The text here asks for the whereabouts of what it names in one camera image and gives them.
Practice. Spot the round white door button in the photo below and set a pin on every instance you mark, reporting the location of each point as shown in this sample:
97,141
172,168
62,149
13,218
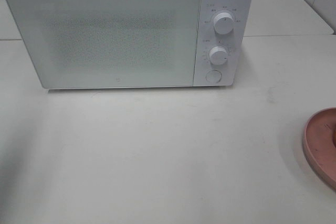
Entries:
213,76

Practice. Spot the white timer knob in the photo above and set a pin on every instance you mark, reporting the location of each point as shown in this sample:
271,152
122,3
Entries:
218,55

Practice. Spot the pink round plate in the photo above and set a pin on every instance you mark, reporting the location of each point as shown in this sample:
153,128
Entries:
318,146

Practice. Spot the white microwave door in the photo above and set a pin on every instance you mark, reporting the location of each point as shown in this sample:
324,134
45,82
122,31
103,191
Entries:
79,44

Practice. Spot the burger with lettuce and tomato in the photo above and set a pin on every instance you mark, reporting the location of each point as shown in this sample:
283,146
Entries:
334,137

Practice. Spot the white upper power knob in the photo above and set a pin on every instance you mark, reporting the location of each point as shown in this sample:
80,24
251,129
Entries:
223,22

